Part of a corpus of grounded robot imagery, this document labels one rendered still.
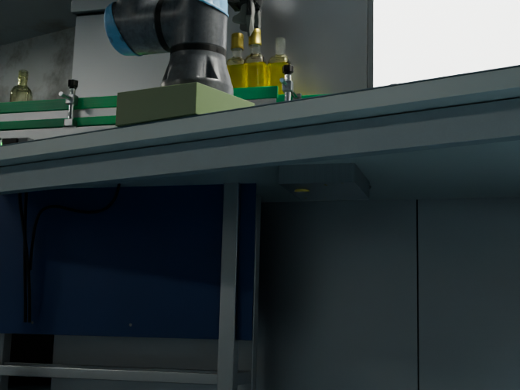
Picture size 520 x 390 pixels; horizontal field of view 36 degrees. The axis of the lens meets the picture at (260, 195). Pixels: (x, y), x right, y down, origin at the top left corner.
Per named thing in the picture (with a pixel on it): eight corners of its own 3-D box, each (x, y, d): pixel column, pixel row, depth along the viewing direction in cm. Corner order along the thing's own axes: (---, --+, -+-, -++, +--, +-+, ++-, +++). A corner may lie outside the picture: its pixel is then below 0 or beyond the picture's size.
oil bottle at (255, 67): (270, 132, 220) (268, 56, 222) (265, 129, 215) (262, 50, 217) (250, 134, 222) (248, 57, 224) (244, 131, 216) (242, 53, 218)
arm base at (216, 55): (213, 86, 156) (214, 36, 157) (145, 91, 162) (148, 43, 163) (244, 103, 170) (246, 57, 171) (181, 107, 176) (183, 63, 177)
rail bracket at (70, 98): (79, 129, 218) (82, 81, 220) (65, 122, 211) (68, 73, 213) (66, 129, 219) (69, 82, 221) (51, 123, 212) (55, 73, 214)
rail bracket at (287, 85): (302, 124, 210) (303, 78, 213) (287, 107, 194) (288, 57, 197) (291, 124, 211) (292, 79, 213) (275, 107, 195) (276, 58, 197)
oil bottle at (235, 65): (248, 135, 221) (250, 60, 225) (242, 130, 216) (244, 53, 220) (229, 136, 223) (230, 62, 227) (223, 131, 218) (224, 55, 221)
